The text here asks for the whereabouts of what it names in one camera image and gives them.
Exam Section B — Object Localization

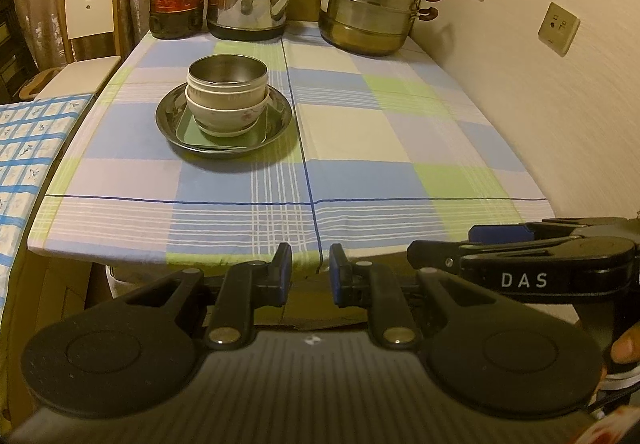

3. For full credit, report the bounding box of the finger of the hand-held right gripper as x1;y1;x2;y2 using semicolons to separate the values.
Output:
468;218;640;245
406;237;578;277

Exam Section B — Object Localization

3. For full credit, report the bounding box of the red and white cloth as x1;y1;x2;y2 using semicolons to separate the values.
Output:
575;406;640;444

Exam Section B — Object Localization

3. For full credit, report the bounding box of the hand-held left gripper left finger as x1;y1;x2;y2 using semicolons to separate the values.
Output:
127;242;294;351

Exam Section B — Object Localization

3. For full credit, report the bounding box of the blue white patterned cloth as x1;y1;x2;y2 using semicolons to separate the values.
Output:
0;94;96;270

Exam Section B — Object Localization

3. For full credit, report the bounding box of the checked tablecloth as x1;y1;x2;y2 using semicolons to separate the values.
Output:
27;21;555;277

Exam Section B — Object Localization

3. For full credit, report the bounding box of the wide steel plate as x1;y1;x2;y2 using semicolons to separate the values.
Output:
155;83;293;159

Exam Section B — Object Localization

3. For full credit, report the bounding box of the steel bowl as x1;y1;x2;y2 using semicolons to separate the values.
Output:
187;55;269;97

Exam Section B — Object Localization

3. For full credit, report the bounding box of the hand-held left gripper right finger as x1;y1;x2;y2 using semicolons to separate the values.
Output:
327;244;482;349

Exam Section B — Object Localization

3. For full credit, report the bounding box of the white wooden chair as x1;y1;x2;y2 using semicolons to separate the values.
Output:
20;0;123;100

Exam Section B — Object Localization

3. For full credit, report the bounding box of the white floral bowl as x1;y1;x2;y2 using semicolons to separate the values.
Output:
192;99;267;138

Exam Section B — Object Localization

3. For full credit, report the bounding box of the person's right hand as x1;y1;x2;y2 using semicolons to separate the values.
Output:
611;328;640;366

